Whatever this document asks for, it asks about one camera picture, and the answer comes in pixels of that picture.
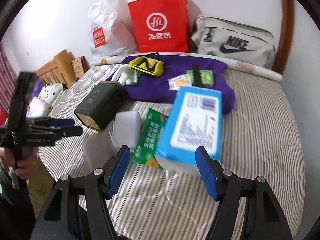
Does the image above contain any green tall packet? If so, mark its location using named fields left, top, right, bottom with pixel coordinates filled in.
left=131, top=108, right=167, bottom=169

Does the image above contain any blue tissue pack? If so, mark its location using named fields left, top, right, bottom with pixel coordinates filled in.
left=155, top=87, right=223, bottom=176

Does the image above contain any fruit print wet wipe packet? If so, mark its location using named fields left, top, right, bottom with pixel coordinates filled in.
left=168, top=74, right=192, bottom=91

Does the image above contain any green tissue pack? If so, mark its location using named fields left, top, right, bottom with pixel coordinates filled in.
left=186, top=69, right=214, bottom=88

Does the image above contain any yellow black mesh pouch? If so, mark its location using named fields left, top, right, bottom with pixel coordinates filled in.
left=128, top=52, right=165, bottom=77

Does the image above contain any person's left hand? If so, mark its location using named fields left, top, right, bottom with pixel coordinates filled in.
left=1, top=147, right=39, bottom=180

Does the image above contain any white dotted pillow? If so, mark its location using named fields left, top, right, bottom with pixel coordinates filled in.
left=38, top=83, right=64, bottom=106

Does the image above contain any purple plush pillow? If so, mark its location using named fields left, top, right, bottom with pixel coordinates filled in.
left=31, top=78, right=44, bottom=98

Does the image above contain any dark green tin box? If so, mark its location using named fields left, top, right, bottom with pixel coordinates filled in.
left=74, top=81, right=125, bottom=131

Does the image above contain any wooden bed headboard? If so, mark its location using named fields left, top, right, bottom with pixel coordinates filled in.
left=35, top=50, right=76, bottom=88

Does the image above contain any brown patterned small box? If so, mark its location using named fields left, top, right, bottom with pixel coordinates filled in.
left=72, top=56, right=88, bottom=79

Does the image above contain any rolled white printed mat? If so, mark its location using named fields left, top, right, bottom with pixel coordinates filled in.
left=90, top=52, right=283, bottom=82

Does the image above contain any purple towel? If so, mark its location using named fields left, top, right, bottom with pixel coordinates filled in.
left=107, top=55, right=237, bottom=114

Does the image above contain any white Miniso plastic bag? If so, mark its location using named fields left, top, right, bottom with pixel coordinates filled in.
left=88, top=0, right=138, bottom=60

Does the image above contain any grey Nike bag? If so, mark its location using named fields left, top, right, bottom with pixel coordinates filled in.
left=191, top=15, right=276, bottom=69

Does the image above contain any red paper shopping bag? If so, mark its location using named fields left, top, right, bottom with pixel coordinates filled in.
left=128, top=0, right=189, bottom=53

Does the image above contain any wooden door frame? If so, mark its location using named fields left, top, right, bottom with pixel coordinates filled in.
left=272, top=0, right=295, bottom=75

